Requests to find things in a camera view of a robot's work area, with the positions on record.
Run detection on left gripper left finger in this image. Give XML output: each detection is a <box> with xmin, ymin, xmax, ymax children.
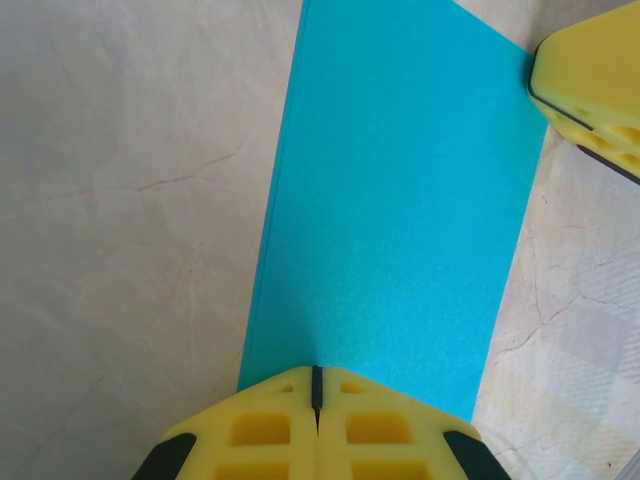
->
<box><xmin>132</xmin><ymin>366</ymin><xmax>320</xmax><ymax>480</ymax></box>

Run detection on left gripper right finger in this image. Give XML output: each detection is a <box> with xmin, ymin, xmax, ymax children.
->
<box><xmin>318</xmin><ymin>367</ymin><xmax>506</xmax><ymax>480</ymax></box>

